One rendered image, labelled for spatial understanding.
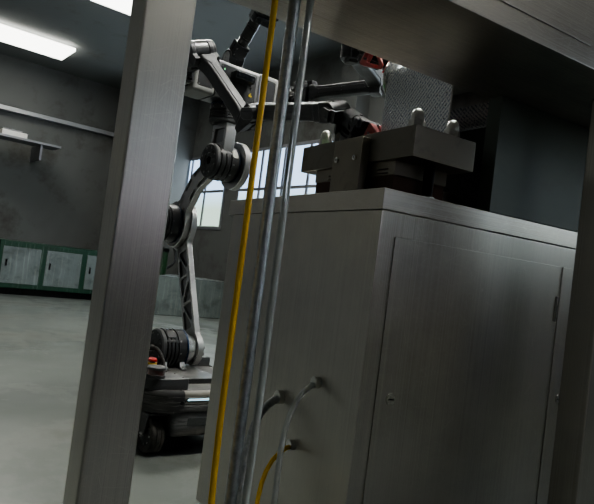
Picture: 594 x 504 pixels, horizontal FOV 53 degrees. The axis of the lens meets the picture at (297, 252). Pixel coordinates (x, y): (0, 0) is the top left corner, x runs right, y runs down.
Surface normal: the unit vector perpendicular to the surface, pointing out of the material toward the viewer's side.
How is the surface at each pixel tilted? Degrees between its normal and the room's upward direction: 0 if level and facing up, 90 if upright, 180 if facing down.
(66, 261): 90
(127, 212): 90
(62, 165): 90
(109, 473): 90
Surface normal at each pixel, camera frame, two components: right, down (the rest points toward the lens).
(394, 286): 0.51, 0.04
